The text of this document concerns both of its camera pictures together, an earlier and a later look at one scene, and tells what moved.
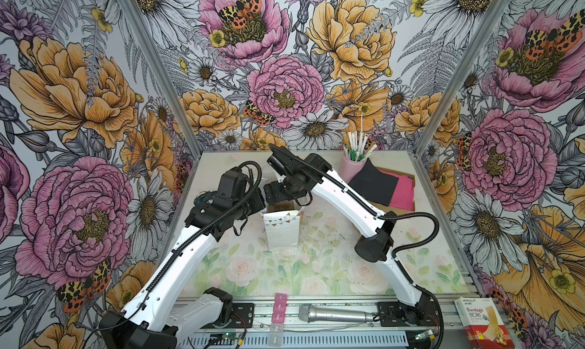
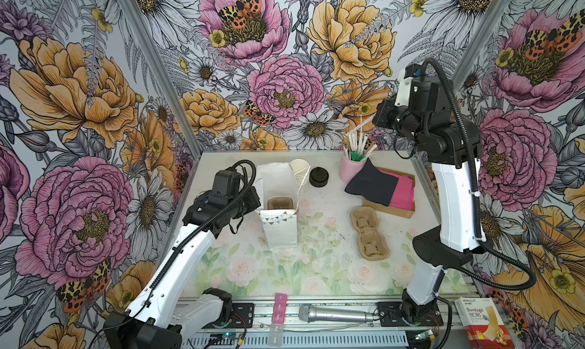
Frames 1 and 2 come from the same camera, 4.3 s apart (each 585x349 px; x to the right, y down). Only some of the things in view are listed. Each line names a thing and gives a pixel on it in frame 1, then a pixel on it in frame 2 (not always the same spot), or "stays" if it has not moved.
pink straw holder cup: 348,168 stays
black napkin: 373,185 stays
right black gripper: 279,196 → 383,110
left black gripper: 254,194 stays
